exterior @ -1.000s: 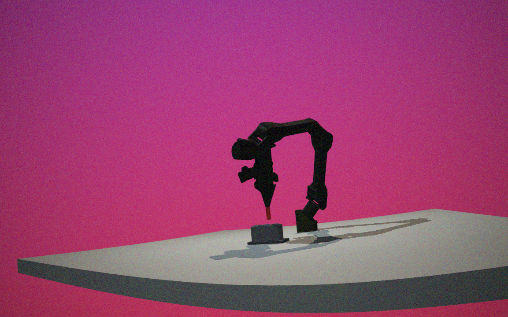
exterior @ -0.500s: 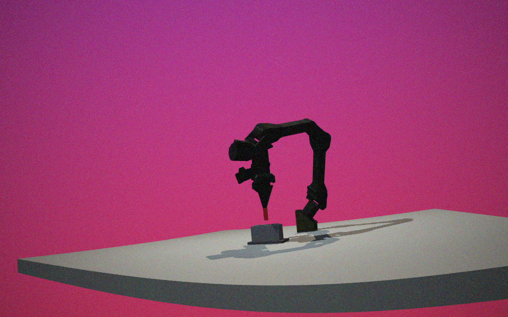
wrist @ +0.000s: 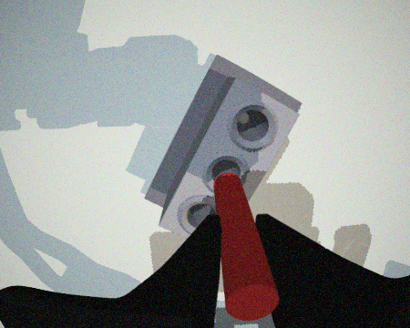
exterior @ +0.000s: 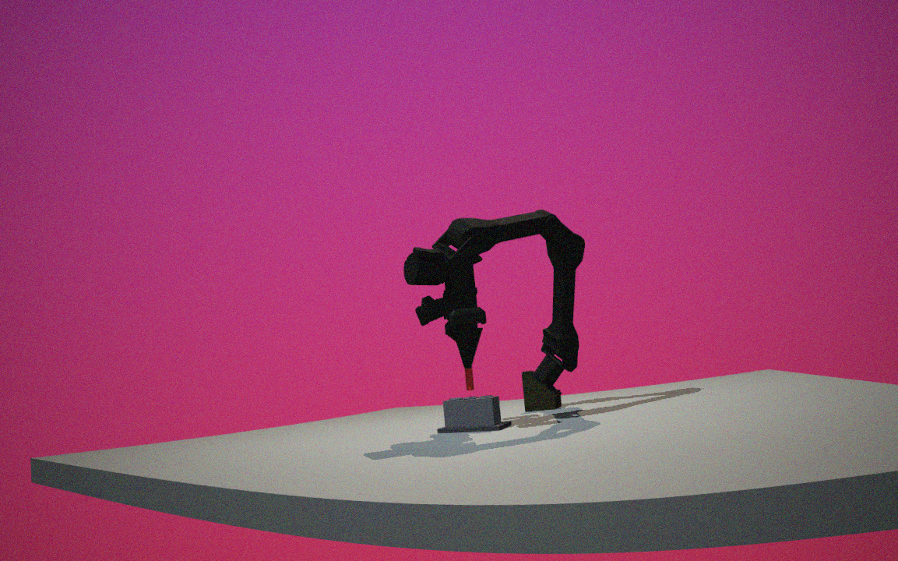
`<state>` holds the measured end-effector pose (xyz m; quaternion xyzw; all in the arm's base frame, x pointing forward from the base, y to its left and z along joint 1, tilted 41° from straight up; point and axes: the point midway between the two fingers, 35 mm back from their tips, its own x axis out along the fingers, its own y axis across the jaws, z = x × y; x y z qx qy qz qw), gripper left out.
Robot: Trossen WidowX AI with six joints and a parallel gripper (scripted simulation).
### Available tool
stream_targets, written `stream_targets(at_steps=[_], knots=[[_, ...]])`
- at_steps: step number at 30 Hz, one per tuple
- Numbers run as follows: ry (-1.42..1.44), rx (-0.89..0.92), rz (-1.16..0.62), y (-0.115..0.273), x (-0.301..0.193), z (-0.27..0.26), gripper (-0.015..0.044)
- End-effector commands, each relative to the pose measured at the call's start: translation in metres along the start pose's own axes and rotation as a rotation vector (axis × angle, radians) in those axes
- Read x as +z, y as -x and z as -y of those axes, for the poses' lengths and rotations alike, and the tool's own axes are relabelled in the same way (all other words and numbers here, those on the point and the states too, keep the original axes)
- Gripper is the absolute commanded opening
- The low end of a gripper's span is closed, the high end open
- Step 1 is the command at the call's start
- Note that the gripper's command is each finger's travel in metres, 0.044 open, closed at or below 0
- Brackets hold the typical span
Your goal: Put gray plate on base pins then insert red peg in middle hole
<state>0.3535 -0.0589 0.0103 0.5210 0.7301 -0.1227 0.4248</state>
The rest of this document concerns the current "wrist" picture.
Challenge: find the red peg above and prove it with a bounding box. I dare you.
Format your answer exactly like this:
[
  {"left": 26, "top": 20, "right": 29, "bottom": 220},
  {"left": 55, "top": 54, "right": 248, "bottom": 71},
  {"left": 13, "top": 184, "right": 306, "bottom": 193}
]
[{"left": 213, "top": 172, "right": 279, "bottom": 321}]

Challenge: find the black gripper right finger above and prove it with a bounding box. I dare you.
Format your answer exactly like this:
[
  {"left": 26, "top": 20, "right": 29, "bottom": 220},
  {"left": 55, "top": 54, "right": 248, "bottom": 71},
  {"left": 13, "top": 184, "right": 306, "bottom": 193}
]
[{"left": 256, "top": 214, "right": 410, "bottom": 328}]

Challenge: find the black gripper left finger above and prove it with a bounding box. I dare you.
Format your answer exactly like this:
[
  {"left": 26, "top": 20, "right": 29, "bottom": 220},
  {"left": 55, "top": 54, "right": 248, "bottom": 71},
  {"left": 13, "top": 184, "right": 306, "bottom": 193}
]
[{"left": 0, "top": 215, "right": 222, "bottom": 328}]

